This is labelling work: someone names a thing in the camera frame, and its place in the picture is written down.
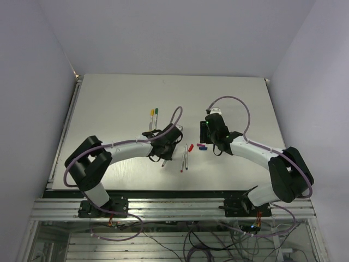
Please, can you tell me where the yellow pen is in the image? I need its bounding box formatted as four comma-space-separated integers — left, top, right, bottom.
148, 109, 155, 131

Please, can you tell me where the green pen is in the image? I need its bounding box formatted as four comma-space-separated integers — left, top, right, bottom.
153, 108, 159, 130

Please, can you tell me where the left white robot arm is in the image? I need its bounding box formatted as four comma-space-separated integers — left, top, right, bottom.
64, 123, 183, 217

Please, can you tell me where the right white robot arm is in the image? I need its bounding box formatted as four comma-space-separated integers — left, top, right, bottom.
200, 113, 314, 216

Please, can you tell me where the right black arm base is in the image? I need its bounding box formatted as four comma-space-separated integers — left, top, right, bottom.
218, 186, 272, 218

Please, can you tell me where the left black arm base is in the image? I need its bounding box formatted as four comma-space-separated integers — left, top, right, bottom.
78, 198, 128, 218

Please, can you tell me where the blue pen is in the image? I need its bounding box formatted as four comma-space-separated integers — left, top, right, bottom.
185, 144, 189, 170

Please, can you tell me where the red pen cap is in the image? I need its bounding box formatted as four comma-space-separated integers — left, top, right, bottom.
188, 144, 194, 152

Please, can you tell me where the red pen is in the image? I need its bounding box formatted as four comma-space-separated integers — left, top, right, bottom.
180, 146, 187, 173

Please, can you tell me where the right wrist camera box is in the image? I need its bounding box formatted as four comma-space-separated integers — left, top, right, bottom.
206, 108, 222, 115

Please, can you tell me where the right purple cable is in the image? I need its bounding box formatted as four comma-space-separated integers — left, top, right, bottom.
207, 96, 314, 238

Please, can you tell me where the purple cable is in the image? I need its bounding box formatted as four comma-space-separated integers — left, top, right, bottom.
64, 106, 183, 242
207, 96, 314, 238

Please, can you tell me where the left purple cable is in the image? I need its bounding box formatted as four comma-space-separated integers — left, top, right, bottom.
64, 106, 183, 242

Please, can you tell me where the aluminium frame rail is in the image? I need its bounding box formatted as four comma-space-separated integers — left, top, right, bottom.
29, 198, 316, 222

